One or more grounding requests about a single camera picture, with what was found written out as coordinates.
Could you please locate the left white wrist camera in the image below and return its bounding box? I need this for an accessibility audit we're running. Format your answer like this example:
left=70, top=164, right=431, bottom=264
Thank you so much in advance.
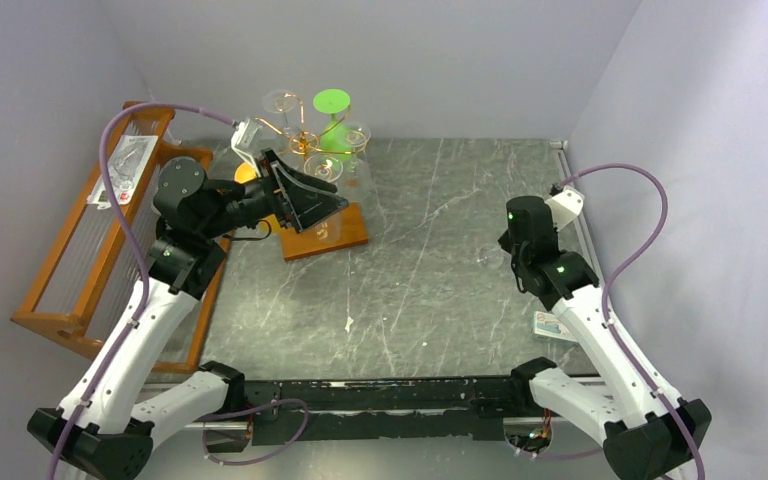
left=230, top=117, right=261, bottom=168

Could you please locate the clear wine glass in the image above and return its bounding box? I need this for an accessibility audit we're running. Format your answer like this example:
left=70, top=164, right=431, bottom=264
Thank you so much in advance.
left=339, top=122, right=372, bottom=173

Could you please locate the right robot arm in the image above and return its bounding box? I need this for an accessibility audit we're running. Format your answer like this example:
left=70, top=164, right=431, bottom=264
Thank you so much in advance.
left=499, top=192, right=712, bottom=479

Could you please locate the orange plastic wine glass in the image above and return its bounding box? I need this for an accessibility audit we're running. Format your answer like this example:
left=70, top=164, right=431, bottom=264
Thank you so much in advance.
left=233, top=162, right=260, bottom=184

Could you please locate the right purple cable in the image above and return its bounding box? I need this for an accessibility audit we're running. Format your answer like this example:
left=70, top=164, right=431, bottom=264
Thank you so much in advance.
left=556, top=162, right=709, bottom=480

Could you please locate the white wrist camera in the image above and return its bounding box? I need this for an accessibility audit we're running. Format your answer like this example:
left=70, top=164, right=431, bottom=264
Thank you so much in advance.
left=545, top=186, right=585, bottom=231
left=230, top=117, right=261, bottom=168

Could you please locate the clear champagne flute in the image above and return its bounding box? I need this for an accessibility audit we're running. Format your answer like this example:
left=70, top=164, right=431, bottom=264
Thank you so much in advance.
left=303, top=153, right=344, bottom=183

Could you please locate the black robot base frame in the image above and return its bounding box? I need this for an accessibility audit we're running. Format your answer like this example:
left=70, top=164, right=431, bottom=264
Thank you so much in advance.
left=198, top=375, right=553, bottom=455

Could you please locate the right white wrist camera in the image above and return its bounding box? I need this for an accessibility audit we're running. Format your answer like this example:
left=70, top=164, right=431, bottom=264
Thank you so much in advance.
left=545, top=186, right=585, bottom=231

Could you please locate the small white card box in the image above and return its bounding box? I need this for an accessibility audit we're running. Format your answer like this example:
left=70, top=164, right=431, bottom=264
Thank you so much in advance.
left=532, top=311, right=577, bottom=343

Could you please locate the gold wire wine glass rack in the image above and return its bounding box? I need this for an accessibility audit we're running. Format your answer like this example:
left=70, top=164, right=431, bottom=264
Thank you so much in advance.
left=255, top=88, right=371, bottom=261

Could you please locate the green plastic wine glass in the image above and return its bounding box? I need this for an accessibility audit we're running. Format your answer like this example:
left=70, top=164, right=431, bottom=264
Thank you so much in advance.
left=313, top=88, right=352, bottom=153

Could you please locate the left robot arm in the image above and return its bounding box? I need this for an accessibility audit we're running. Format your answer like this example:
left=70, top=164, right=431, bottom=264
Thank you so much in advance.
left=27, top=149, right=349, bottom=479

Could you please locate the clear glass edge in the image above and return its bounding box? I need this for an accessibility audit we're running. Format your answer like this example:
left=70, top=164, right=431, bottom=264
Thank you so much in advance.
left=476, top=244, right=508, bottom=270

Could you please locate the wooden dish drying rack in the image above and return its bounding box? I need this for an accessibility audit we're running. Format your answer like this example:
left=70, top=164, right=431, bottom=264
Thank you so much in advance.
left=11, top=108, right=213, bottom=359

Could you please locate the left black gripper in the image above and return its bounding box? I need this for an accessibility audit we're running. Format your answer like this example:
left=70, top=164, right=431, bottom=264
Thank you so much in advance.
left=204, top=150, right=352, bottom=240

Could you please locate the white packaged item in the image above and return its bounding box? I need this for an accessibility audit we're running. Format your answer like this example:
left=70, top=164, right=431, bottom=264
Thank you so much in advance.
left=108, top=135, right=159, bottom=206

